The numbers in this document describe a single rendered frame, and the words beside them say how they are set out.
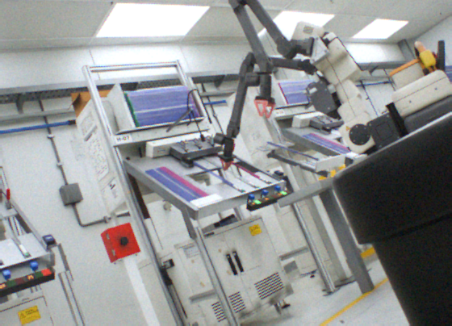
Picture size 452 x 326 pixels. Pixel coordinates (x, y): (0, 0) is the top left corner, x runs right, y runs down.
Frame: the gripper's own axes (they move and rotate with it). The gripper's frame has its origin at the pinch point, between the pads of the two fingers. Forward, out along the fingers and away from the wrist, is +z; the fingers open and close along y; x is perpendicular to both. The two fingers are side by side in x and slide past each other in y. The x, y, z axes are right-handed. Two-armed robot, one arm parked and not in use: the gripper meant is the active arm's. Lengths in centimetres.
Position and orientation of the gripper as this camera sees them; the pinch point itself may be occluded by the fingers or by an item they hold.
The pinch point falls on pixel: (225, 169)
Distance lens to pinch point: 288.7
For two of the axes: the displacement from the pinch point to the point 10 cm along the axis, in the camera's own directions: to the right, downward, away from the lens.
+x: 6.6, 3.8, -6.4
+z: -1.4, 9.1, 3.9
